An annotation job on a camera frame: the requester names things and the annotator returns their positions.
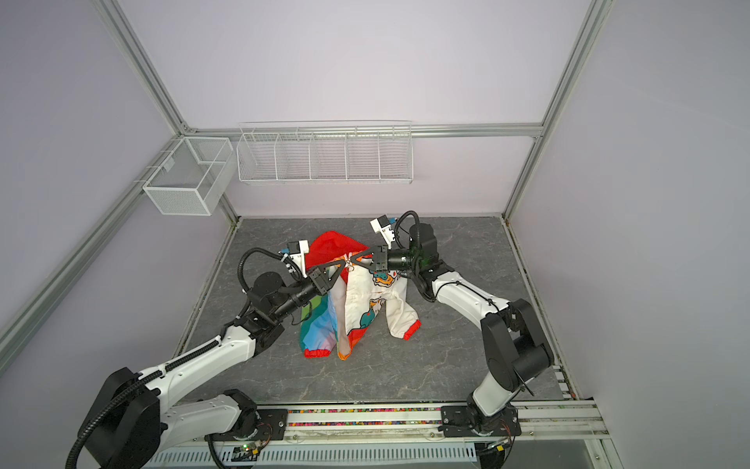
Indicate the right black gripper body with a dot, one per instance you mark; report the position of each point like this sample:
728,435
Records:
398,262

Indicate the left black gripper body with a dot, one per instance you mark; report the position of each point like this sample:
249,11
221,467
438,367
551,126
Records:
298,296

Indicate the rainbow red kids jacket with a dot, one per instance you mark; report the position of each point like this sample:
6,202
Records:
337,321

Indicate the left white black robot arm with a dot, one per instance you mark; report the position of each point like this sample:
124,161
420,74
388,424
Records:
139,414

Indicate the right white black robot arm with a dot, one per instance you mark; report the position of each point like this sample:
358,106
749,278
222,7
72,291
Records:
516,347

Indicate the small white mesh basket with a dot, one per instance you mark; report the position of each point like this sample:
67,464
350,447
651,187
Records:
193,177

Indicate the white vent grille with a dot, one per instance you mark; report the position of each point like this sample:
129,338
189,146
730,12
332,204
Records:
345,455

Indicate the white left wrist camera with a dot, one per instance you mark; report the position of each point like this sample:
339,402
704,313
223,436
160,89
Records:
294,257

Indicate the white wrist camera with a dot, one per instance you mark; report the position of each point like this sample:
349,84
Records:
294,257
384,226

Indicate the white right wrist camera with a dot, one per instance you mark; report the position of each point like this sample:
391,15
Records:
384,226

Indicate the long white wire basket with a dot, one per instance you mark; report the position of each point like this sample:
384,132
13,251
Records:
307,152

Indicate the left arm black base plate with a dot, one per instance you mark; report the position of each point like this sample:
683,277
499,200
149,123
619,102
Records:
267,424

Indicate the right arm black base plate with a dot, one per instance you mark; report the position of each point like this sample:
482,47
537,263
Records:
467,420

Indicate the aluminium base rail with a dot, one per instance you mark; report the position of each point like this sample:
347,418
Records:
371,423

